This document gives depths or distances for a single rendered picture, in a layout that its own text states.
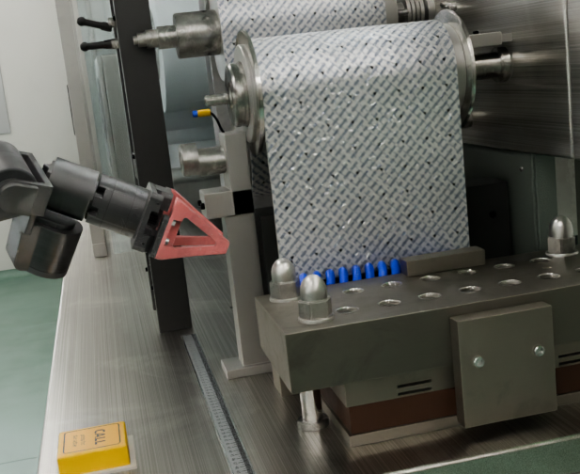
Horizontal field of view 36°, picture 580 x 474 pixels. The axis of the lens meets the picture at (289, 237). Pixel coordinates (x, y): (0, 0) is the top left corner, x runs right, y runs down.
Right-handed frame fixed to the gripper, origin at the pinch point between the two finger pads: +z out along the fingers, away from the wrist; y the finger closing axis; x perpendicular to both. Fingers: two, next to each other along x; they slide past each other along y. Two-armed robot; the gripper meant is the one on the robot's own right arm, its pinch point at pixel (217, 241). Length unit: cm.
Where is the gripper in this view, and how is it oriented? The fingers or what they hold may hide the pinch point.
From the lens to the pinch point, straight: 101.2
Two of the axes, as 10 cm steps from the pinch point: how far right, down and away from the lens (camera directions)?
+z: 9.1, 3.3, 2.4
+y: 1.9, 1.7, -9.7
